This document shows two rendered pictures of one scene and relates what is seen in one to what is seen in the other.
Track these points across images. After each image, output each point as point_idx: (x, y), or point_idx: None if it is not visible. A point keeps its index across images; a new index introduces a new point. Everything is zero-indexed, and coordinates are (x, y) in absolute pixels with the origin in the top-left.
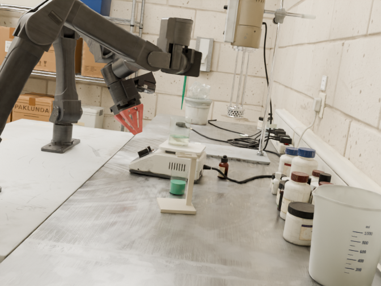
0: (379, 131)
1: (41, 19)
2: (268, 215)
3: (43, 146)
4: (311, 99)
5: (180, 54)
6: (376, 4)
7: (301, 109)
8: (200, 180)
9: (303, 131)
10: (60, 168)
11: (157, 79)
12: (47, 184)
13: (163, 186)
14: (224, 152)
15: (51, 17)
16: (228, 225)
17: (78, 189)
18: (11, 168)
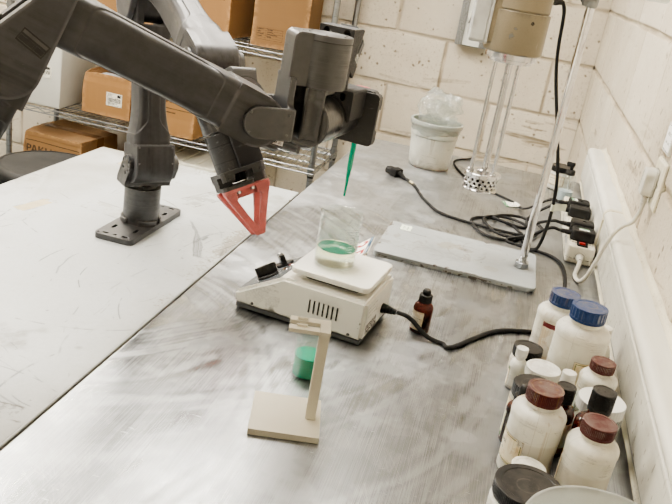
0: None
1: (0, 47)
2: (471, 458)
3: (101, 228)
4: (647, 157)
5: (319, 110)
6: None
7: (629, 169)
8: (370, 335)
9: (614, 231)
10: (107, 290)
11: (389, 56)
12: (60, 336)
13: (285, 353)
14: (450, 256)
15: (23, 43)
16: (373, 485)
17: (113, 354)
18: (15, 286)
